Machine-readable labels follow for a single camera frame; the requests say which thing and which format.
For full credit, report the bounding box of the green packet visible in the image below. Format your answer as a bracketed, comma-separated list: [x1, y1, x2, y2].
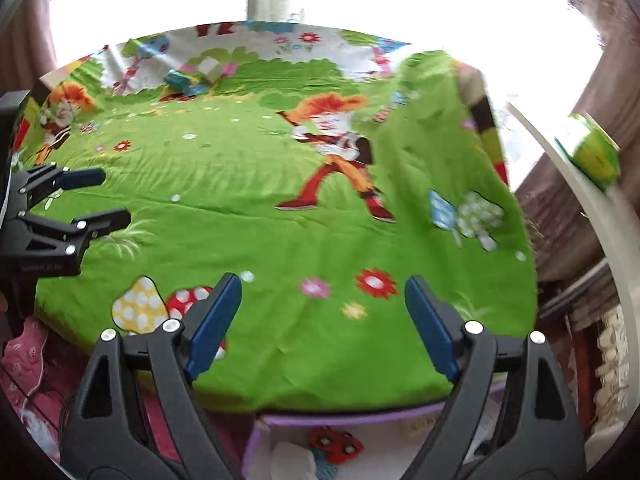
[555, 112, 621, 193]

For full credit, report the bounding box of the purple fabric storage box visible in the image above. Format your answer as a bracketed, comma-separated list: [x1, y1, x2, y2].
[242, 380, 506, 480]

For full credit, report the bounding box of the black cable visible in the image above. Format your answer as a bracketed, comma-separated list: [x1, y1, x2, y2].
[59, 395, 77, 461]

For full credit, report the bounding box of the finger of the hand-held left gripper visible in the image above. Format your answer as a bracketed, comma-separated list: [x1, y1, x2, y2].
[14, 162, 107, 211]
[10, 208, 132, 261]

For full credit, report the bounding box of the plain white box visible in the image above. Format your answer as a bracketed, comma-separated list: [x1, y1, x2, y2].
[197, 57, 224, 83]

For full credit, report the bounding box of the cartoon printed green cloth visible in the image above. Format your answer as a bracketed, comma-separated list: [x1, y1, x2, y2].
[20, 20, 538, 413]

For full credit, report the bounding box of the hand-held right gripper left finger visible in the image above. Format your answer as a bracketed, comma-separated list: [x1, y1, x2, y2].
[60, 272, 243, 480]

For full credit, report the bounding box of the white curved rail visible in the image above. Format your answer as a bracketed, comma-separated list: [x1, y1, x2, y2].
[507, 102, 640, 411]

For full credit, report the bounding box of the brown curtain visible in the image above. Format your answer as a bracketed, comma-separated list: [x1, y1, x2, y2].
[515, 10, 640, 281]
[0, 0, 58, 92]

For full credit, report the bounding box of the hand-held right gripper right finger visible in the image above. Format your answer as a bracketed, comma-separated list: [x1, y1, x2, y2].
[400, 275, 586, 480]

